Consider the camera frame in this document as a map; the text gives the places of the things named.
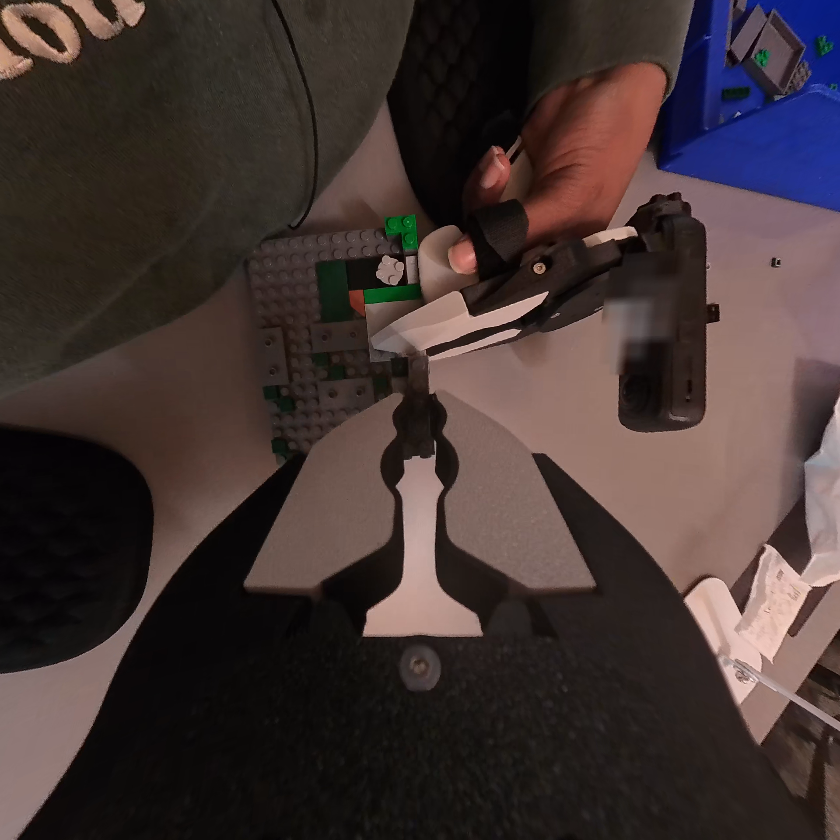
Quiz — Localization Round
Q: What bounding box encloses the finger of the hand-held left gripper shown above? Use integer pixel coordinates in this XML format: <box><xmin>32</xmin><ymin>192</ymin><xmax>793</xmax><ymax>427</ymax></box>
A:
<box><xmin>367</xmin><ymin>292</ymin><xmax>549</xmax><ymax>358</ymax></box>
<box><xmin>424</xmin><ymin>323</ymin><xmax>530</xmax><ymax>365</ymax></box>

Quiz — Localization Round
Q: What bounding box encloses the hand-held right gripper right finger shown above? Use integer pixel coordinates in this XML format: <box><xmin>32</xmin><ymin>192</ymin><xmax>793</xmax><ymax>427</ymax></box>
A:
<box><xmin>433</xmin><ymin>390</ymin><xmax>598</xmax><ymax>595</ymax></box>

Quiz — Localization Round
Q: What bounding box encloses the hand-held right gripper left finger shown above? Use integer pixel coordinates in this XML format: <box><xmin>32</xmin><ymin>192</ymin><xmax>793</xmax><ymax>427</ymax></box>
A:
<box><xmin>243</xmin><ymin>392</ymin><xmax>404</xmax><ymax>599</ymax></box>

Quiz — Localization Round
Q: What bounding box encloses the small dark grey brick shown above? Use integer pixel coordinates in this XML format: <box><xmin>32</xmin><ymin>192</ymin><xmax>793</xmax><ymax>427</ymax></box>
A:
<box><xmin>392</xmin><ymin>351</ymin><xmax>439</xmax><ymax>460</ymax></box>

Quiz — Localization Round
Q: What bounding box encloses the grey studded brick baseplate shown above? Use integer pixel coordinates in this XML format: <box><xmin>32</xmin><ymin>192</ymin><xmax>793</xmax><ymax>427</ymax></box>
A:
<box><xmin>246</xmin><ymin>213</ymin><xmax>434</xmax><ymax>467</ymax></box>

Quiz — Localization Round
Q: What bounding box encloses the person's left forearm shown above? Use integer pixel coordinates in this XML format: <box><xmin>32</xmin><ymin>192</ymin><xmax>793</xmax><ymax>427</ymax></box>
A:
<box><xmin>525</xmin><ymin>0</ymin><xmax>697</xmax><ymax>122</ymax></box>

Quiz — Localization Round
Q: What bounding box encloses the person's left hand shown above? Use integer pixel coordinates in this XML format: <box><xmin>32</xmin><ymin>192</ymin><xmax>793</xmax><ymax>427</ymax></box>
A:
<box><xmin>448</xmin><ymin>63</ymin><xmax>672</xmax><ymax>277</ymax></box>

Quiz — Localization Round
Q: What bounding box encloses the blue storage bin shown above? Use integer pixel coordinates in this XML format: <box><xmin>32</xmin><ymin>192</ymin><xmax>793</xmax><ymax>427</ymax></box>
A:
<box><xmin>659</xmin><ymin>0</ymin><xmax>840</xmax><ymax>211</ymax></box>

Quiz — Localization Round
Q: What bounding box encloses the printed white paper bag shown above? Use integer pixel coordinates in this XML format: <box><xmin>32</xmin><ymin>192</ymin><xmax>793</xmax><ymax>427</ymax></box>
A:
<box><xmin>735</xmin><ymin>543</ymin><xmax>815</xmax><ymax>657</ymax></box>

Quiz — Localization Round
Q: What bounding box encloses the pile of loose bricks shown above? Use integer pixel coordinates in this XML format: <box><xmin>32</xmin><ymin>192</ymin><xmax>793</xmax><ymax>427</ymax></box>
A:
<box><xmin>722</xmin><ymin>0</ymin><xmax>831</xmax><ymax>99</ymax></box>

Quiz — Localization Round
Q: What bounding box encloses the thin black cable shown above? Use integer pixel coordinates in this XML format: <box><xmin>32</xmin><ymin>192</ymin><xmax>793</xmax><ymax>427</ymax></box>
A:
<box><xmin>272</xmin><ymin>0</ymin><xmax>321</xmax><ymax>231</ymax></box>

